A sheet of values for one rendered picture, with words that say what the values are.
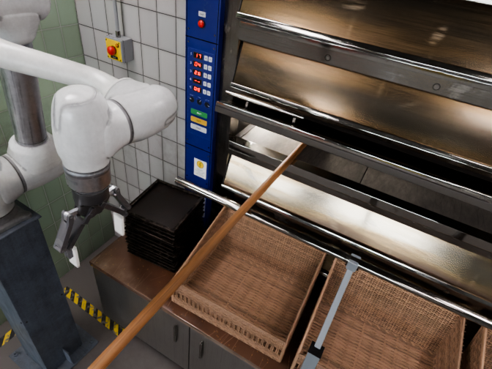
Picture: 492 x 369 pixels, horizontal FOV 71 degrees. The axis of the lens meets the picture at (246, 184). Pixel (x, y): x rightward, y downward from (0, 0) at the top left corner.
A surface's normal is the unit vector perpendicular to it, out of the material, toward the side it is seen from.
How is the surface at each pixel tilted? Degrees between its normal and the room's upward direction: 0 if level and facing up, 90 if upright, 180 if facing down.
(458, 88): 90
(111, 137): 90
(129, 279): 0
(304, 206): 70
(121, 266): 0
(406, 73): 90
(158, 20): 90
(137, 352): 0
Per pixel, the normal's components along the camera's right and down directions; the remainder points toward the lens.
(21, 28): 0.73, 0.64
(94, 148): 0.59, 0.58
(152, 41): -0.48, 0.49
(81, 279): 0.11, -0.79
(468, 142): -0.41, 0.19
